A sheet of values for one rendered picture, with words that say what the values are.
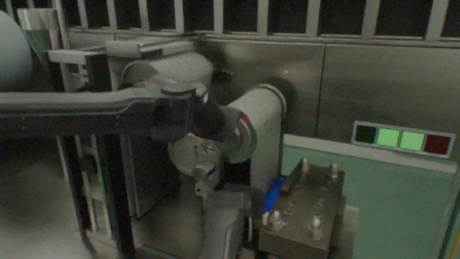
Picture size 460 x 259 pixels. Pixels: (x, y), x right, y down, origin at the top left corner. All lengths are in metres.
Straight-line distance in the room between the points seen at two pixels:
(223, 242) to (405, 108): 0.68
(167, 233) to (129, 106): 0.62
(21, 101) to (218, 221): 0.32
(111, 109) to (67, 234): 0.71
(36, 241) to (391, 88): 1.11
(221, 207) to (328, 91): 0.57
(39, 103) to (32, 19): 0.77
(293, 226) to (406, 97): 0.47
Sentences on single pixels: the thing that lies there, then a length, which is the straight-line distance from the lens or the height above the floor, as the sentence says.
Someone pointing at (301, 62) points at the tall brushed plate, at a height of 1.38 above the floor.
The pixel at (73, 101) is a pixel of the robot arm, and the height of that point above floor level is 1.42.
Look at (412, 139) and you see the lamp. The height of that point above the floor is 1.19.
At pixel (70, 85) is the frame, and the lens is 0.86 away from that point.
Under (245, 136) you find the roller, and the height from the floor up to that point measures 1.26.
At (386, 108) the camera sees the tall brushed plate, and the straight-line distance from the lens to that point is 1.00.
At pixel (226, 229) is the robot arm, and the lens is 0.51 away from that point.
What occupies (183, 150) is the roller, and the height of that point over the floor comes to 1.18.
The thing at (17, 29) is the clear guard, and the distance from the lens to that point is 1.50.
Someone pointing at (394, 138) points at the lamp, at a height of 1.19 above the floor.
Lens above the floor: 1.54
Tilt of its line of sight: 22 degrees down
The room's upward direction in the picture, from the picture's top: straight up
